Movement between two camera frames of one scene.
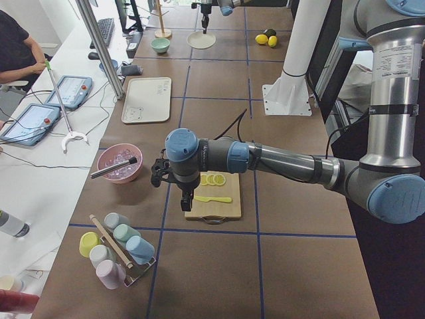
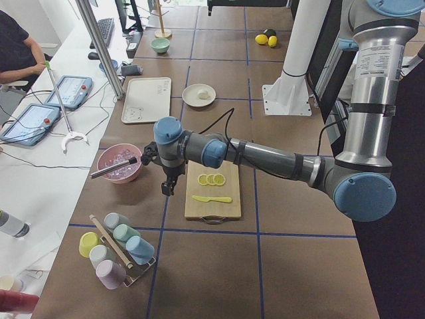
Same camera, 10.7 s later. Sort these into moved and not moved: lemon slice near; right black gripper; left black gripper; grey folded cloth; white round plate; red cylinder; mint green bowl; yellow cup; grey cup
Moved: right black gripper; left black gripper; white round plate
Not moved: yellow cup; red cylinder; lemon slice near; grey cup; mint green bowl; grey folded cloth
